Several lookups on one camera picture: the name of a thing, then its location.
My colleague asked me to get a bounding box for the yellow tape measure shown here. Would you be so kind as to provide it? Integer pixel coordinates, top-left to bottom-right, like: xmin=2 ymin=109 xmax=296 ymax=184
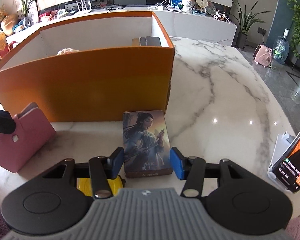
xmin=77 ymin=175 xmax=126 ymax=197

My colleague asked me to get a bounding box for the illustrated card box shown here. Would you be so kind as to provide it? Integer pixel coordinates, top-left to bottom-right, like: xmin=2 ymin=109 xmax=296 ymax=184
xmin=123 ymin=111 xmax=172 ymax=178

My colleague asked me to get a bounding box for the pink card wallet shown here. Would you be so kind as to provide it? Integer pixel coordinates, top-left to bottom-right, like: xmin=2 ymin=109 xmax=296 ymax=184
xmin=0 ymin=102 xmax=56 ymax=173

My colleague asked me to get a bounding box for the orange juice bottle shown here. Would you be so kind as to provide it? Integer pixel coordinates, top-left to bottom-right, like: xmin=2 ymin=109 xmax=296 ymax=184
xmin=0 ymin=30 xmax=10 ymax=59

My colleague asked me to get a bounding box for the pink flower plush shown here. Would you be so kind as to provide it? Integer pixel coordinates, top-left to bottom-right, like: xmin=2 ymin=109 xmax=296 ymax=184
xmin=57 ymin=48 xmax=79 ymax=55

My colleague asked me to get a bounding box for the brown round vase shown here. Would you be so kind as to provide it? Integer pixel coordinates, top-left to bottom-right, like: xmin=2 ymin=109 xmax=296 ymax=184
xmin=1 ymin=14 xmax=18 ymax=36

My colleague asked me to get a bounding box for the smartphone on white stand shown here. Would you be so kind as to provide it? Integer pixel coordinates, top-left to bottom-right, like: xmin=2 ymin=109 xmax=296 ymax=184
xmin=267 ymin=131 xmax=300 ymax=193

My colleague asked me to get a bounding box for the orange cardboard storage box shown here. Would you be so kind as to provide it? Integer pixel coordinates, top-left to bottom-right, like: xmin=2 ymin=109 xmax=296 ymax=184
xmin=0 ymin=10 xmax=176 ymax=123

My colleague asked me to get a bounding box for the grey box inside bin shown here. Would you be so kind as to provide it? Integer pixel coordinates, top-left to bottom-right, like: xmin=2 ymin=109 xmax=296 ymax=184
xmin=139 ymin=36 xmax=161 ymax=47

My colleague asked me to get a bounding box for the pink small heater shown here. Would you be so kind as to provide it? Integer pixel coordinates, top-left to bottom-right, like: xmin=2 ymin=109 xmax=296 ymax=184
xmin=253 ymin=44 xmax=273 ymax=68

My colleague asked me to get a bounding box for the white wifi router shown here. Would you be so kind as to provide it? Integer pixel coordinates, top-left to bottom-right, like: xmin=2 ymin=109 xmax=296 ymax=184
xmin=76 ymin=0 xmax=92 ymax=15

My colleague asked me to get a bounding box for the white marble TV cabinet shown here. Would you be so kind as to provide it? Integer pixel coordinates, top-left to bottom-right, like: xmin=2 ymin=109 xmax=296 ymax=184
xmin=7 ymin=9 xmax=237 ymax=53

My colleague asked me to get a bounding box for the blue water jug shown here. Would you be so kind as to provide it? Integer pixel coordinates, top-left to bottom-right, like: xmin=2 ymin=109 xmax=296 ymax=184
xmin=273 ymin=28 xmax=289 ymax=64

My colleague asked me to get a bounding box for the potted green floor plant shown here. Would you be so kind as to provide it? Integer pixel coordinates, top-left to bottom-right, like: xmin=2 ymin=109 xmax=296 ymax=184
xmin=231 ymin=0 xmax=270 ymax=50

